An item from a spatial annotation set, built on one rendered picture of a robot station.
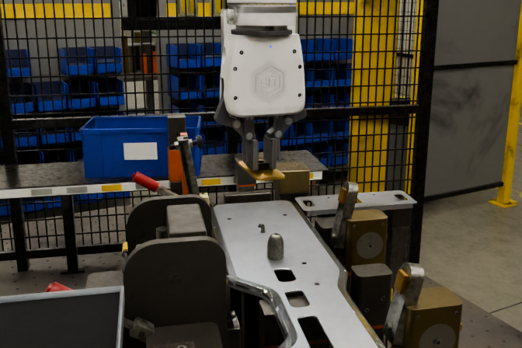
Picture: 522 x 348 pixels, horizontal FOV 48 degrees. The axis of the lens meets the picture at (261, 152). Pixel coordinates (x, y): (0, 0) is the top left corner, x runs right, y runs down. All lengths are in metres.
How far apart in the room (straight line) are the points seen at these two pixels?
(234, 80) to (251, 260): 0.52
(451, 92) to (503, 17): 0.63
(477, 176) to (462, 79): 0.74
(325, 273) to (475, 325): 0.60
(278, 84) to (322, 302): 0.42
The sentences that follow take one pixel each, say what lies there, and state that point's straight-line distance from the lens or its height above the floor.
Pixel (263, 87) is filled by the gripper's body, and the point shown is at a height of 1.38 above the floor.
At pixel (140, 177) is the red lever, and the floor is 1.14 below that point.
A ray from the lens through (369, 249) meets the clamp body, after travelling 1.25.
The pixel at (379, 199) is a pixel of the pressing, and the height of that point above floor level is 1.00.
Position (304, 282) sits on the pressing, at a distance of 1.06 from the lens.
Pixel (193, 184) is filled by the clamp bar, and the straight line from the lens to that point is 1.18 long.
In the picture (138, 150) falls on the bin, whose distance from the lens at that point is 1.54.
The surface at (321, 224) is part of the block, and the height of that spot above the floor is 0.98.
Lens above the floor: 1.49
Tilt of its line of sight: 15 degrees down
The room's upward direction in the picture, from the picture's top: straight up
